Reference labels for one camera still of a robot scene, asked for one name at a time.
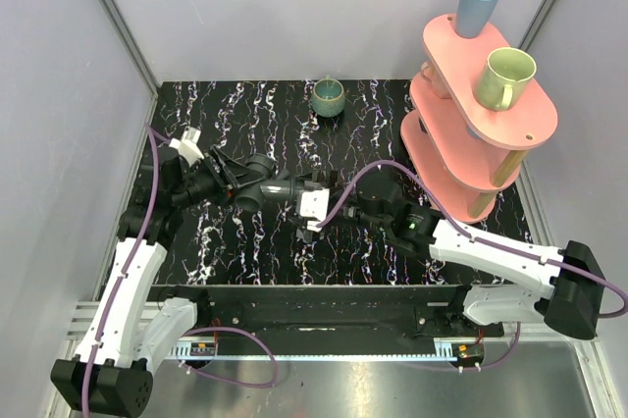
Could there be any dark grey pipe tee fitting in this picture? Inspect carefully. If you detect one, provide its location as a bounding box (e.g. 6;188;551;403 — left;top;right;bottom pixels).
235;154;305;212

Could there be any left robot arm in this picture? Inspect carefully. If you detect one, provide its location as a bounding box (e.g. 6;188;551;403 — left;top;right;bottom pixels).
51;139;275;417

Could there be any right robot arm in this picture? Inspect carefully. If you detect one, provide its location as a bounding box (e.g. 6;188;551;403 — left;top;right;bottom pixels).
331;172;603;340

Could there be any teal ceramic bowl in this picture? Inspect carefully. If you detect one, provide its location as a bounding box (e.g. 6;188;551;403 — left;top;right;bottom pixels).
310;78;345;118

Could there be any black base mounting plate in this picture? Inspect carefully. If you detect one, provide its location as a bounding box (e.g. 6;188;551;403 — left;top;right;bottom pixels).
148;285;504;338

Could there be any green ceramic mug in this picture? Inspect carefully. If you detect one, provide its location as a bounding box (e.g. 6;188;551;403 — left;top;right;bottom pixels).
473;47;537;112

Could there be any blue plastic cup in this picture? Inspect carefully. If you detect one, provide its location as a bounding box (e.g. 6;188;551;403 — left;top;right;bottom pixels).
454;0;498;38

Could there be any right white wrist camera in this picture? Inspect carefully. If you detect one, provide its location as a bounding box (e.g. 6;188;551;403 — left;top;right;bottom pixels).
297;188;330;232

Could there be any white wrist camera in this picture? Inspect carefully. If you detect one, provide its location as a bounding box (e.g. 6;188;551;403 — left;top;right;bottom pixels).
297;188;330;232
169;128;205;167

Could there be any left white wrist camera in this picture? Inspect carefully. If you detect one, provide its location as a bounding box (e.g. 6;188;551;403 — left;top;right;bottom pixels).
169;128;205;167

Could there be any aluminium rail frame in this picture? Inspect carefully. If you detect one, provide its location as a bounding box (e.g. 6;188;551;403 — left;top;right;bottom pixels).
63;302;604;365

